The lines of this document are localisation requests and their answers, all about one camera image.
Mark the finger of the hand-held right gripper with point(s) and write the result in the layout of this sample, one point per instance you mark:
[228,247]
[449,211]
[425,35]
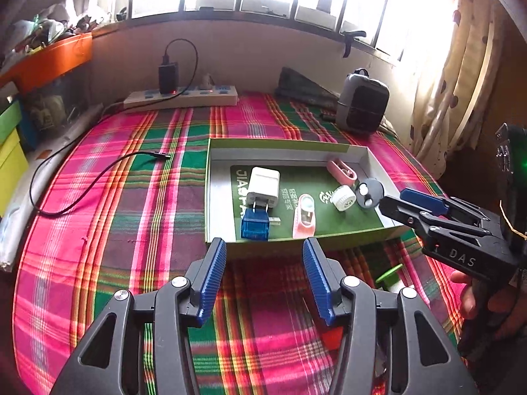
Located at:
[401,210]
[422,202]

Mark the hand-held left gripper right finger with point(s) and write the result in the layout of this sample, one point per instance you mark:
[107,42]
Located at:
[319,284]

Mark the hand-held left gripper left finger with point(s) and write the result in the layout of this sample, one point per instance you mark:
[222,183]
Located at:
[212,279]

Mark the black round lid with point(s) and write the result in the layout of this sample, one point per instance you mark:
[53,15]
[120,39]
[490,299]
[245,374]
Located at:
[372,191]

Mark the white round cap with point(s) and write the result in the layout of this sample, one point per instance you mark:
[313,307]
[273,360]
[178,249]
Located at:
[343,198]

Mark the green cardboard box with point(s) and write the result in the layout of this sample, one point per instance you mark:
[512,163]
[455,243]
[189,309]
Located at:
[271,249]

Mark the pink plastic clip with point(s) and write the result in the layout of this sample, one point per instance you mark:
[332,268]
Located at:
[304,222]
[341,170]

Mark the blue translucent usb adapter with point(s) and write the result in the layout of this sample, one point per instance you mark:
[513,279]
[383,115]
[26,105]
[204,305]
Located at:
[254,226]

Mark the white wall charger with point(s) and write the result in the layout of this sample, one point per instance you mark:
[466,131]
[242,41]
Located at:
[263,185]

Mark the person's right hand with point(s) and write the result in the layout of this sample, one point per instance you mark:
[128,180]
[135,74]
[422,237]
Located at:
[469,304]

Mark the green and white spool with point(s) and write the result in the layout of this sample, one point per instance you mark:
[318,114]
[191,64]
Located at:
[389,273]

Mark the plaid blanket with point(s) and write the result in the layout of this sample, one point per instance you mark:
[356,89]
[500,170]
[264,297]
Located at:
[123,255]

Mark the grey portable speaker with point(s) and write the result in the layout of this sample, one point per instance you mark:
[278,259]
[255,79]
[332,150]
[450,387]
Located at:
[362,103]

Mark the cream heart-print curtain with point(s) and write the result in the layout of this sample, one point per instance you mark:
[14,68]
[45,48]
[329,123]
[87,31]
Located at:
[465,70]

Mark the dark folded cloth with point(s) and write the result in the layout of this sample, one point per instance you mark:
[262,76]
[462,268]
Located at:
[304,88]

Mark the white power strip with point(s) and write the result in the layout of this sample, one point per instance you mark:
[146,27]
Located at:
[185,99]

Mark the grey plug adapter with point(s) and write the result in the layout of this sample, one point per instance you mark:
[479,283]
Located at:
[206,81]

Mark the black charger brick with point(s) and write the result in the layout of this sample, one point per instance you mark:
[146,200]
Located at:
[169,78]

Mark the yellow storage box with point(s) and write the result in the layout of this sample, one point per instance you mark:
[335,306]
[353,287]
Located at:
[12,173]

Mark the green storage box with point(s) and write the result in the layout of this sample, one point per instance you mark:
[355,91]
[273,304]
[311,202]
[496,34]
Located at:
[10,121]

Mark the orange tray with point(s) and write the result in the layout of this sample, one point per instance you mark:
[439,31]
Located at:
[53,59]

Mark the pile of crumpled bags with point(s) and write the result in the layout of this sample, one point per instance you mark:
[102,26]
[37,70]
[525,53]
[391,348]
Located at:
[49,24]

